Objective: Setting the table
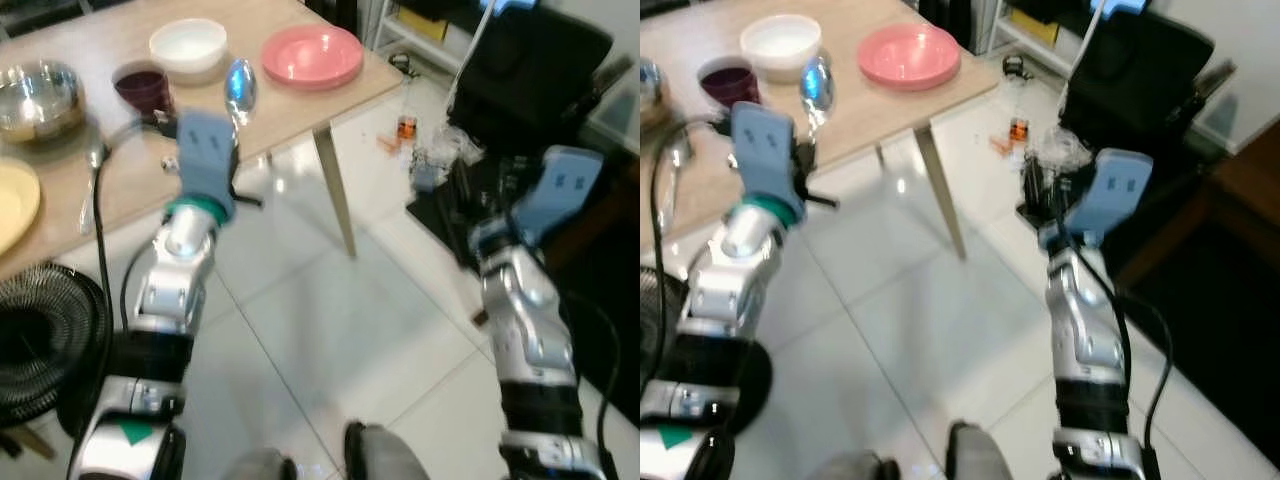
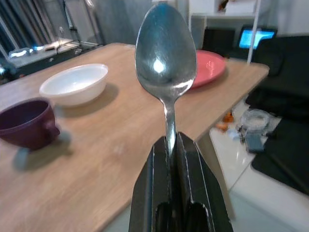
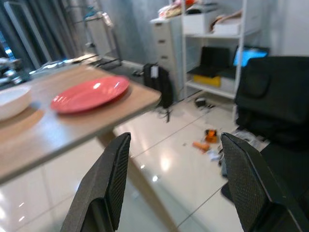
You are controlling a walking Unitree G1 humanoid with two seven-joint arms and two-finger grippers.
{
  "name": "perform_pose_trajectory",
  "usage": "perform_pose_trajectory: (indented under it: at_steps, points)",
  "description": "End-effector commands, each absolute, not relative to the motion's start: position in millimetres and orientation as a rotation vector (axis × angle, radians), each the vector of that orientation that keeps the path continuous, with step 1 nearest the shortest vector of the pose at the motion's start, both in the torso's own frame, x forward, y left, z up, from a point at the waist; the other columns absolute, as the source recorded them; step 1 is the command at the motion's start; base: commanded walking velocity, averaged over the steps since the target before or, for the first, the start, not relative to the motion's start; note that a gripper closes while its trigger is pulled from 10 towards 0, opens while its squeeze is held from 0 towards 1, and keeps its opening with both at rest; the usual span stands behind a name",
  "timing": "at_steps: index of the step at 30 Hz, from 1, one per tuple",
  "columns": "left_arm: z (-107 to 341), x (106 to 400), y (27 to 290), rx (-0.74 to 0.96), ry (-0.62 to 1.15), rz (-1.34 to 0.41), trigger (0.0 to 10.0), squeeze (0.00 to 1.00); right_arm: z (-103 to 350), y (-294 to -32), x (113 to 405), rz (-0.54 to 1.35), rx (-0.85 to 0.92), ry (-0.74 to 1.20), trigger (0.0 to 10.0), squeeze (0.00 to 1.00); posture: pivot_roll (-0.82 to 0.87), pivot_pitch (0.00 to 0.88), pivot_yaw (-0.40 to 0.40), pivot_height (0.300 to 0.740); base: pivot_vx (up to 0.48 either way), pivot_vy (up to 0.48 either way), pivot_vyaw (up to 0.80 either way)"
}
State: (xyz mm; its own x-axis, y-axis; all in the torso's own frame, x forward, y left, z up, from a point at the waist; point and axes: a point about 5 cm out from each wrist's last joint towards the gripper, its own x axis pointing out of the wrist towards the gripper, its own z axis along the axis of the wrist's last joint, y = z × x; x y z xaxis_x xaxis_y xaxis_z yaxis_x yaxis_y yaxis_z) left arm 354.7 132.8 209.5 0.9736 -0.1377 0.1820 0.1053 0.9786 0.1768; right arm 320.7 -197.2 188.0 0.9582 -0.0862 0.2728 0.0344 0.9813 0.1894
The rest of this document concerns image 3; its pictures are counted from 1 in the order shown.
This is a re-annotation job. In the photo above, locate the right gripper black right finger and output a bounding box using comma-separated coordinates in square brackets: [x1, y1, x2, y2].
[220, 132, 303, 232]

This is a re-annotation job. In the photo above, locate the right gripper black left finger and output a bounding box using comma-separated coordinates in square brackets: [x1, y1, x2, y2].
[60, 131, 132, 232]

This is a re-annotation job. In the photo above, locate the orange and black tool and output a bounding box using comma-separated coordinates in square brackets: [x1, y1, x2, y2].
[204, 129, 218, 144]

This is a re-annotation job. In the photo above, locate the pink plate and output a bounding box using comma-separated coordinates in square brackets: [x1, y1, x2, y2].
[50, 75, 131, 115]

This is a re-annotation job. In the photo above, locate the black office chair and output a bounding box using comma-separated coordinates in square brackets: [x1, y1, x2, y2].
[220, 56, 309, 210]

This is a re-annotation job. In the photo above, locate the yellow box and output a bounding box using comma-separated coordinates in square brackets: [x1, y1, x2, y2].
[193, 74, 222, 88]

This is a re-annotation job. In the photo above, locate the black backpack with white tag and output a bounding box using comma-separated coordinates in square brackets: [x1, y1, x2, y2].
[142, 63, 175, 110]

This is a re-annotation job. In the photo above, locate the white bowl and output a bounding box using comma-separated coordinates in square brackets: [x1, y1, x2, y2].
[0, 85, 32, 122]

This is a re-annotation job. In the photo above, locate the laptop with blue screen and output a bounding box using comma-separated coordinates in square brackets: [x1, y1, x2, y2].
[232, 46, 270, 69]

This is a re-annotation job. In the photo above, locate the black open laptop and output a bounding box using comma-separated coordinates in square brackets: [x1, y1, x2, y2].
[187, 46, 232, 78]

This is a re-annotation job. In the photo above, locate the grey metal rack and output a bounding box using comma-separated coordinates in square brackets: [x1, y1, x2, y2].
[81, 9, 122, 66]

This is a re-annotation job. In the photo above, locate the white shelf unit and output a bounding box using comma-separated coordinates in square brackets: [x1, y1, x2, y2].
[180, 0, 263, 122]

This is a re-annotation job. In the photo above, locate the white drawer cabinet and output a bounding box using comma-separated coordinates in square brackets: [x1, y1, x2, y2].
[150, 16, 184, 100]

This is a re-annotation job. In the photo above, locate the white storage box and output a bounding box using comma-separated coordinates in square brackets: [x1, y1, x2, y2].
[182, 11, 213, 35]

